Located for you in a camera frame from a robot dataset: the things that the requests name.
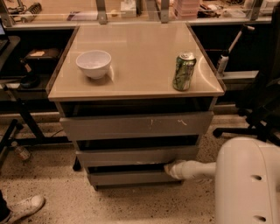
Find grey bottom drawer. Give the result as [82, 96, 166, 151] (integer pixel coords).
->
[87, 164, 178, 186]

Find grey drawer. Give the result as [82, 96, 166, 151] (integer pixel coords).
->
[76, 145, 199, 167]
[87, 164, 178, 186]
[60, 111, 214, 141]

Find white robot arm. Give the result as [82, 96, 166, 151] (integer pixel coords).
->
[164, 137, 280, 224]

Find grey drawer cabinet with top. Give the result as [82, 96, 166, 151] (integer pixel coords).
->
[45, 22, 227, 192]

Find grey middle drawer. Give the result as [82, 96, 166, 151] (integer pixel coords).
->
[76, 145, 199, 167]

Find grey top drawer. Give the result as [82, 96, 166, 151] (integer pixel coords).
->
[60, 111, 214, 141]

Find white ceramic bowl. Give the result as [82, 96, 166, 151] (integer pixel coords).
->
[76, 50, 112, 80]

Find green soda can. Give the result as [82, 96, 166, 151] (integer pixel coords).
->
[172, 52, 196, 91]

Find black box with label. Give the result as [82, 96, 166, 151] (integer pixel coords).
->
[24, 48, 61, 64]

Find pink stacked trays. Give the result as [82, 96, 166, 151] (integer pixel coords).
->
[173, 0, 200, 19]

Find dark round object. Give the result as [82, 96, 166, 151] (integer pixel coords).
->
[20, 74, 40, 88]

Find black office chair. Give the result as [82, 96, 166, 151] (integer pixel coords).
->
[213, 3, 280, 146]

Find plastic water bottle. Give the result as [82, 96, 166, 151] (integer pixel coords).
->
[11, 141, 31, 161]

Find white sneaker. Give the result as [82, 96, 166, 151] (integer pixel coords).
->
[0, 195, 46, 224]

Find black stand frame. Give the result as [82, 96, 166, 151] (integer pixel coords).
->
[0, 84, 70, 167]

